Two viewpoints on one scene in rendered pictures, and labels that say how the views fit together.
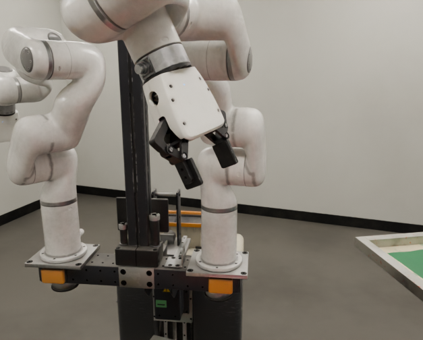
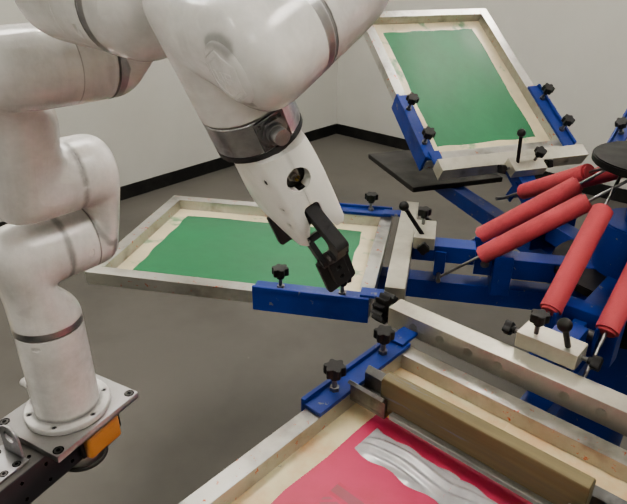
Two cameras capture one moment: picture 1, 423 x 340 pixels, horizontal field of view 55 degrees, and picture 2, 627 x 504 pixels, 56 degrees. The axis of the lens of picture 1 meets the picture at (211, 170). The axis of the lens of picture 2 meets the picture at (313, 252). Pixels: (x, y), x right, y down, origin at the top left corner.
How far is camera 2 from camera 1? 0.62 m
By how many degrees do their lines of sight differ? 64
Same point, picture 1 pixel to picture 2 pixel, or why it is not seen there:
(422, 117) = not seen: outside the picture
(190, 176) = (348, 270)
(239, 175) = (93, 254)
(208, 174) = (41, 276)
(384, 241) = (117, 259)
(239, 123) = (93, 168)
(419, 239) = (142, 237)
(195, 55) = (59, 64)
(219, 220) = (76, 341)
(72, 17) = (297, 72)
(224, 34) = not seen: hidden behind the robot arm
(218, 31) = not seen: hidden behind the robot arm
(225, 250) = (92, 381)
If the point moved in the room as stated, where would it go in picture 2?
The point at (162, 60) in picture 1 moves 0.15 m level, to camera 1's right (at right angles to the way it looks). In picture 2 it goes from (294, 111) to (356, 77)
